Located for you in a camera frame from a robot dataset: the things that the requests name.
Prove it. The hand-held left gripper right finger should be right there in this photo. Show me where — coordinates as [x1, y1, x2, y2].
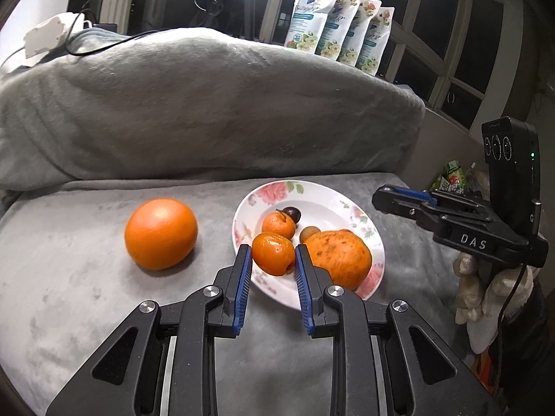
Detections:
[295, 245, 504, 416]

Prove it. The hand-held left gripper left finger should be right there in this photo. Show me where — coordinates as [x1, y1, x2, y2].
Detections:
[45, 244, 253, 416]

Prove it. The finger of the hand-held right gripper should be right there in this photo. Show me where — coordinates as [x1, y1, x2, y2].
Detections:
[372, 184, 461, 235]
[417, 190, 492, 222]

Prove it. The small mandarin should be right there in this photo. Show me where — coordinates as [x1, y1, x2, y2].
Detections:
[261, 210, 298, 237]
[251, 232, 296, 276]

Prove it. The floral white plate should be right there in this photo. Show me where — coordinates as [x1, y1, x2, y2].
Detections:
[233, 181, 386, 310]

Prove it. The person's right forearm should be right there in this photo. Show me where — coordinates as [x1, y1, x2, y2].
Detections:
[490, 275, 552, 401]

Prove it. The person's right hand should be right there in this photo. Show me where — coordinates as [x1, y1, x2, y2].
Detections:
[453, 251, 539, 355]

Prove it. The green snack packet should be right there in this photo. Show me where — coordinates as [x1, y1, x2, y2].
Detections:
[434, 160, 467, 193]

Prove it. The orange mango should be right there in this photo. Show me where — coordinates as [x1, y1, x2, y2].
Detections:
[305, 229, 373, 292]

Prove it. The large orange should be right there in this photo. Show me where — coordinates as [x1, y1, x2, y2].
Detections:
[124, 198, 199, 271]

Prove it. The grey fleece blanket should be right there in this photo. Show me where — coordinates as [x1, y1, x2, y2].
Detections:
[0, 169, 478, 416]

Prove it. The white refill pouch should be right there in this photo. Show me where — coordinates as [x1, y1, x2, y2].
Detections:
[360, 6, 395, 76]
[342, 0, 383, 70]
[284, 0, 348, 55]
[318, 0, 364, 63]

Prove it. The grey fleece pillow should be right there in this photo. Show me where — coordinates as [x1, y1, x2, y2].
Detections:
[0, 27, 426, 191]

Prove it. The black tripod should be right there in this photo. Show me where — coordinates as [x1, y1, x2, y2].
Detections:
[225, 0, 262, 40]

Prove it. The white power adapter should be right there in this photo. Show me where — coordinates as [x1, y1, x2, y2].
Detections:
[23, 14, 94, 58]

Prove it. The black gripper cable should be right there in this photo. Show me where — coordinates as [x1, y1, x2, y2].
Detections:
[496, 199, 543, 401]

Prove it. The thin black cable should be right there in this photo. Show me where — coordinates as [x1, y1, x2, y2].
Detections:
[61, 9, 161, 58]

